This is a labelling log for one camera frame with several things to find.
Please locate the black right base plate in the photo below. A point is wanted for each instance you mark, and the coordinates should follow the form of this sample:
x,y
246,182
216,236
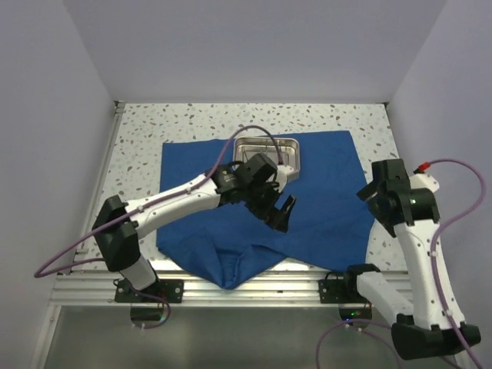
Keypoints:
x,y
340,288

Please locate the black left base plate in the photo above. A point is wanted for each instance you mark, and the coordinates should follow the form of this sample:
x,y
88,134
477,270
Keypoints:
x,y
171,290

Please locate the stainless steel instrument tray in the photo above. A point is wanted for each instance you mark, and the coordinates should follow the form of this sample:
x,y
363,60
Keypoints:
x,y
289,148

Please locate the aluminium front rail frame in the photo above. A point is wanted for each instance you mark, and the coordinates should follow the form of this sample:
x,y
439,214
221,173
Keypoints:
x,y
271,289

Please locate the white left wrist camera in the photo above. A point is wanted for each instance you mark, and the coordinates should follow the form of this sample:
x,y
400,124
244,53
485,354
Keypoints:
x,y
285,175

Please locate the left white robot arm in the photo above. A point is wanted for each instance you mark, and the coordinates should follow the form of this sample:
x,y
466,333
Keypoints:
x,y
119,226

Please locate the blue surgical drape cloth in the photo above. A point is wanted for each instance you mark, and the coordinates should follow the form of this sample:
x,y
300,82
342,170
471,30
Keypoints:
x,y
329,226

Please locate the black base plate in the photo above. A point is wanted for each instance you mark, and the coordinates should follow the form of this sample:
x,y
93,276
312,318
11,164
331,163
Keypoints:
x,y
340,288
171,290

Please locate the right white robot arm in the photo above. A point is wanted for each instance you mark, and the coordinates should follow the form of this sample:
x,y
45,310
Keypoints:
x,y
432,323

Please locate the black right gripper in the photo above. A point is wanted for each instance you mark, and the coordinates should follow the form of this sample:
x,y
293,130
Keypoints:
x,y
365,194

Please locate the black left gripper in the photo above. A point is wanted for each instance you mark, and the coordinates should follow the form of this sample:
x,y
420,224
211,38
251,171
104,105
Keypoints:
x,y
274,217

